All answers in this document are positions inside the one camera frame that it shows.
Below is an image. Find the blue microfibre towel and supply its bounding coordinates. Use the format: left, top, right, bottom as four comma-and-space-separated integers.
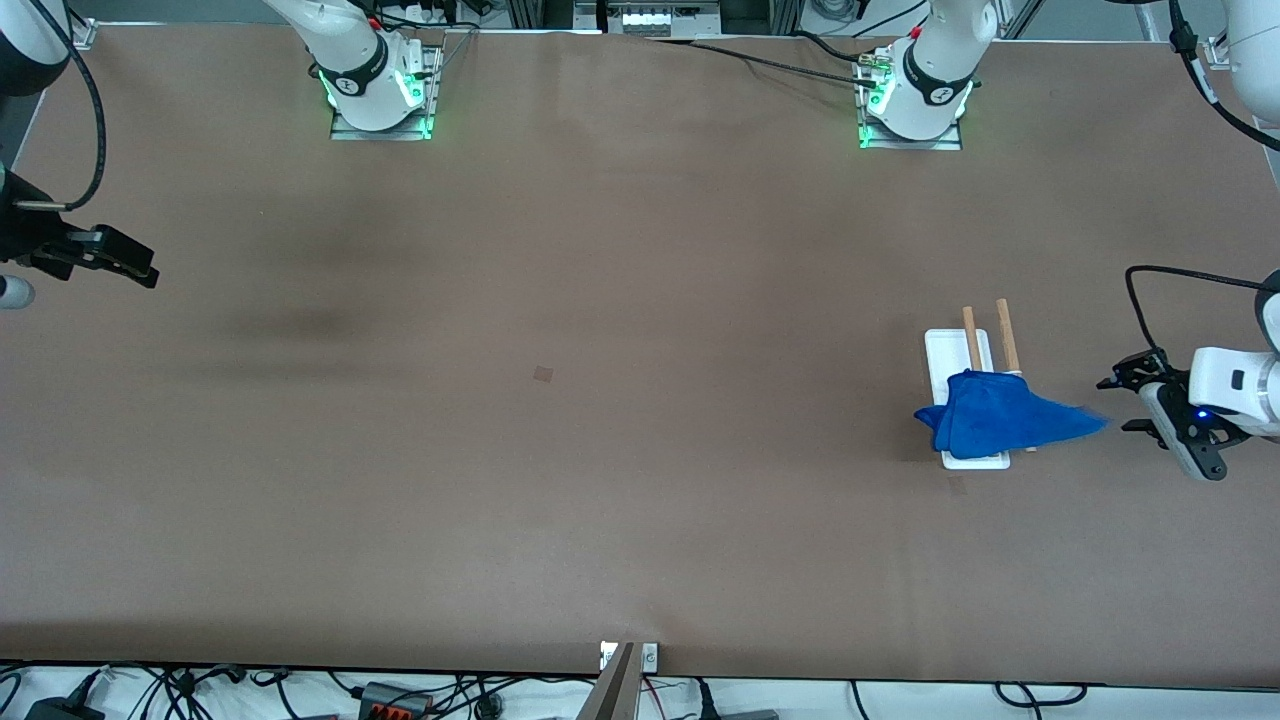
912, 368, 1110, 462

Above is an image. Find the white rack with wooden bars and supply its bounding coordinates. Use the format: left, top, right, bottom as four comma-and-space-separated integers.
923, 298, 1038, 471

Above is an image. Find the black power adapter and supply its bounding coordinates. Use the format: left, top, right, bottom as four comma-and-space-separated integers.
24, 696, 107, 720

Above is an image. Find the black and orange connector box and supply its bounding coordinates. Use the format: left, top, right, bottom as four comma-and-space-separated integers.
357, 681, 434, 720

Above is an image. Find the white power strip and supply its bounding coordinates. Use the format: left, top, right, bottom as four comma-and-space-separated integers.
599, 0, 723, 37

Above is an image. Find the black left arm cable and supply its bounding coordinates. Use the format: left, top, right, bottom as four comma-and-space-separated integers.
1125, 0, 1280, 357

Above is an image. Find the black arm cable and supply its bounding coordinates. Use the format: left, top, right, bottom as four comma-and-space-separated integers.
1125, 0, 1280, 357
14, 0, 108, 214

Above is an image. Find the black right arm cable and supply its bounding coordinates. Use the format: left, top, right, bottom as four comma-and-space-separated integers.
14, 0, 108, 214

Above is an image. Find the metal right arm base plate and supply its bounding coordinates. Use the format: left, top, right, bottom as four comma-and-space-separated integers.
329, 44, 442, 142

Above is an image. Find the black looped floor cable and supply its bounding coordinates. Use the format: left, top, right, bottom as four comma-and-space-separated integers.
993, 682, 1090, 708

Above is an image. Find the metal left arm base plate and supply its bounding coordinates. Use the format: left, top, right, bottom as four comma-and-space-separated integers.
855, 58, 964, 152

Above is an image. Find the long black table cable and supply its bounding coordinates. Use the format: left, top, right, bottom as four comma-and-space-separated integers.
640, 34, 887, 92

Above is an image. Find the white metal camera bracket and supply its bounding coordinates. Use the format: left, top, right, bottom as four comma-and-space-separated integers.
598, 641, 660, 674

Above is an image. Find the brown camera post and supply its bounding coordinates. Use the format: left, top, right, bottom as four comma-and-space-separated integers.
576, 642, 642, 720

